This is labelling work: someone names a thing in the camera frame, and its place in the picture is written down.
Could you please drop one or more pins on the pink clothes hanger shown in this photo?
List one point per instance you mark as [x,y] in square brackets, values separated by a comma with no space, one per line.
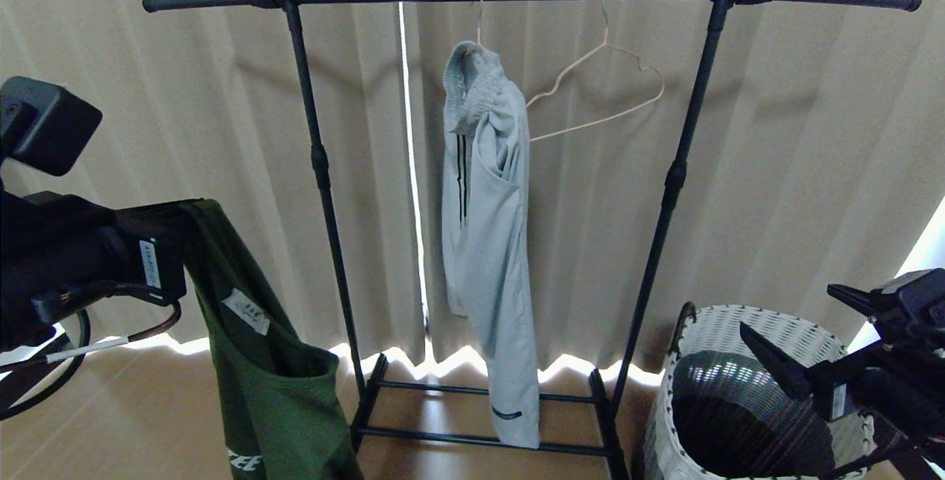
[480,15]
[604,120]

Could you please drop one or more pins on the green garment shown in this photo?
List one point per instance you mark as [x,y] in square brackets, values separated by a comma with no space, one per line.
[273,406]

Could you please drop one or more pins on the pale grey shorts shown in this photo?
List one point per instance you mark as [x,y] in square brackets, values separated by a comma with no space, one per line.
[487,244]

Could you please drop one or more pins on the white laundry basket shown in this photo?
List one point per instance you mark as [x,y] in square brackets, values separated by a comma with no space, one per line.
[738,332]

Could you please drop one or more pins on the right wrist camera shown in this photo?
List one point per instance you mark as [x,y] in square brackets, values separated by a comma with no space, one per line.
[915,303]

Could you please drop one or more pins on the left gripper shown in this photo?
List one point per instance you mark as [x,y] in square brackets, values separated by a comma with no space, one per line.
[59,258]

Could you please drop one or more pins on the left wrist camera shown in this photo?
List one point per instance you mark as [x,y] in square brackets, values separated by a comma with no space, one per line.
[44,125]

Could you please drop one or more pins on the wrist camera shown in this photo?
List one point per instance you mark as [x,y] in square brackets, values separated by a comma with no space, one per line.
[915,303]
[44,125]

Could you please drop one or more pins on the beige curtain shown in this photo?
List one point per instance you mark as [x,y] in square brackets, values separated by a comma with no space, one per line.
[148,96]

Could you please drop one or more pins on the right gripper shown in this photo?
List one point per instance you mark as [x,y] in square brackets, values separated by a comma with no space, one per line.
[893,391]

